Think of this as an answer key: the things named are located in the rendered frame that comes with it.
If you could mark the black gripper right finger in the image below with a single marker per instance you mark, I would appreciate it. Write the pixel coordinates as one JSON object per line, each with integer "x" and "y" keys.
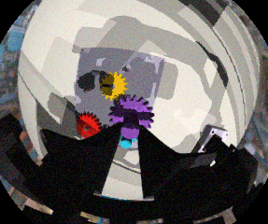
{"x": 158, "y": 162}

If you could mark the yellow gear with black stripe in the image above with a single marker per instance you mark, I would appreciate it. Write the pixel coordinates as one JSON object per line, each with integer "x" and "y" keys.
{"x": 119, "y": 86}

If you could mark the purple gear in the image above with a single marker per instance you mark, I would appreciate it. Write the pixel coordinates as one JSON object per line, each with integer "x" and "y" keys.
{"x": 132, "y": 113}

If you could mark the teal gear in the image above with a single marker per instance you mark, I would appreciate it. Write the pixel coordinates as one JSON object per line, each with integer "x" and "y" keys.
{"x": 126, "y": 142}

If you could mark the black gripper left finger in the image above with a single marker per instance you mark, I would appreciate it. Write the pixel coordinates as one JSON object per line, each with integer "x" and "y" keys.
{"x": 94, "y": 154}

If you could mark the red gear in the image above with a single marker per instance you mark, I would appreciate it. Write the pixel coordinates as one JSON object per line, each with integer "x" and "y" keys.
{"x": 87, "y": 120}

